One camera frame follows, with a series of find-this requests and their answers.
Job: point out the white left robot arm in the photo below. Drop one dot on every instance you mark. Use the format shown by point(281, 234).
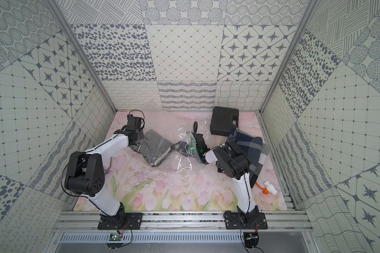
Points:
point(84, 174)

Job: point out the black plastic tool case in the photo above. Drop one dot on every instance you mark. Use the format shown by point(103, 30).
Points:
point(224, 120)

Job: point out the aluminium mounting rail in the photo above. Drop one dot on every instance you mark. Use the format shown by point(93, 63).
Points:
point(187, 221)

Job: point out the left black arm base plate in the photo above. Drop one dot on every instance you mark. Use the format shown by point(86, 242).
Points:
point(120, 220)

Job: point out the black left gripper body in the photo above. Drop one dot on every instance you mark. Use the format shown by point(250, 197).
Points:
point(136, 137)

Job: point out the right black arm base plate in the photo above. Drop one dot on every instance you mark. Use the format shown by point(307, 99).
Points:
point(255, 220)

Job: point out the black white herringbone knit blanket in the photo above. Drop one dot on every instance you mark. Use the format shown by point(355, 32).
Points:
point(154, 148)

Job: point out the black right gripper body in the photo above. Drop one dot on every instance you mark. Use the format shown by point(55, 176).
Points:
point(197, 149)

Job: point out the clear plastic vacuum bag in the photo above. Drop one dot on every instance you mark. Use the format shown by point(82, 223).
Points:
point(182, 157)

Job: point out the left green circuit board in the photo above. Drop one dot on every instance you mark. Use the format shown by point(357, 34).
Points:
point(115, 241)

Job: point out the right black circuit module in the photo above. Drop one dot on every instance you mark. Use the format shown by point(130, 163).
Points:
point(250, 240)

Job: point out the dark grey blanket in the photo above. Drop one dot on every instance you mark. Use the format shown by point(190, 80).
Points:
point(248, 148)

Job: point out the orange white plastic tool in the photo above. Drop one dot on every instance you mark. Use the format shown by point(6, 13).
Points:
point(267, 188)

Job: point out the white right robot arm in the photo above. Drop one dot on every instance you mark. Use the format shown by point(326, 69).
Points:
point(235, 164)

